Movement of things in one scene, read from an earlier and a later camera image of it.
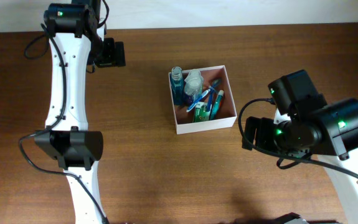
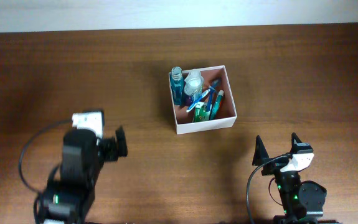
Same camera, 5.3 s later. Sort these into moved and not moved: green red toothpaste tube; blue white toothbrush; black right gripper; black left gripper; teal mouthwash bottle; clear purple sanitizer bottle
Moved: black left gripper; black right gripper
Not moved: green red toothpaste tube; teal mouthwash bottle; blue white toothbrush; clear purple sanitizer bottle
